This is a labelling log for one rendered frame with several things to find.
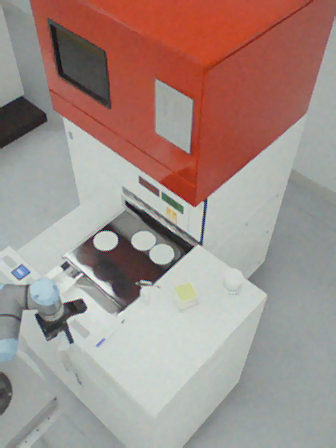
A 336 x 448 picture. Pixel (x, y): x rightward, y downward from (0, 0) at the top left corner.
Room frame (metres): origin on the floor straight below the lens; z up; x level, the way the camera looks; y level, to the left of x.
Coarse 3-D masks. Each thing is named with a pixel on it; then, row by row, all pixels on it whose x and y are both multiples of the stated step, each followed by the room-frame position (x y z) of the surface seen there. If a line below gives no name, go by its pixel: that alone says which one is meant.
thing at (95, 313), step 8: (64, 280) 1.05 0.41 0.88; (80, 288) 1.01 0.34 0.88; (64, 296) 0.97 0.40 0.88; (72, 296) 0.97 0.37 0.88; (80, 296) 0.98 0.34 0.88; (88, 296) 0.98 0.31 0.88; (88, 304) 0.94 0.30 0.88; (96, 304) 0.94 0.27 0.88; (88, 312) 0.91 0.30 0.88; (96, 312) 0.91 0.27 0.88; (104, 312) 0.91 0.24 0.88; (96, 320) 0.87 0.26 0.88; (104, 320) 0.87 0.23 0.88
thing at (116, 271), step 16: (112, 224) 1.32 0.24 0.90; (128, 224) 1.33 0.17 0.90; (128, 240) 1.24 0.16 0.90; (160, 240) 1.24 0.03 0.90; (80, 256) 1.15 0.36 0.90; (96, 256) 1.15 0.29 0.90; (112, 256) 1.16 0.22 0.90; (128, 256) 1.16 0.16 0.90; (144, 256) 1.16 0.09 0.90; (176, 256) 1.16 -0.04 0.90; (96, 272) 1.08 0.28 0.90; (112, 272) 1.08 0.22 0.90; (128, 272) 1.08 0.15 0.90; (144, 272) 1.08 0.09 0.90; (160, 272) 1.08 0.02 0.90; (112, 288) 1.00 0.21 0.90; (128, 288) 1.00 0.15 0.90
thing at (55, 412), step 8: (16, 352) 0.76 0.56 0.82; (24, 352) 0.76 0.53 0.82; (24, 360) 0.73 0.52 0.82; (32, 360) 0.73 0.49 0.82; (32, 368) 0.70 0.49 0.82; (56, 408) 0.56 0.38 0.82; (48, 416) 0.53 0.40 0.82; (56, 416) 0.53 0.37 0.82; (40, 424) 0.50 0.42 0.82; (48, 424) 0.50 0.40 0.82; (32, 432) 0.48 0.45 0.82; (40, 432) 0.48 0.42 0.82; (24, 440) 0.45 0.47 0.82; (32, 440) 0.45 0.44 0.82
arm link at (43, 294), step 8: (40, 280) 0.74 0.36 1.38; (48, 280) 0.74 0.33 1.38; (32, 288) 0.71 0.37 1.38; (40, 288) 0.71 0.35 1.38; (48, 288) 0.71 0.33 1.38; (56, 288) 0.72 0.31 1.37; (32, 296) 0.69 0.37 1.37; (40, 296) 0.69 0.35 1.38; (48, 296) 0.69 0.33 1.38; (56, 296) 0.70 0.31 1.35; (32, 304) 0.68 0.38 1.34; (40, 304) 0.68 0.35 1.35; (48, 304) 0.68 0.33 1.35; (56, 304) 0.70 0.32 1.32; (40, 312) 0.69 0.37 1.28; (48, 312) 0.68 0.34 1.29; (56, 312) 0.69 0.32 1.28
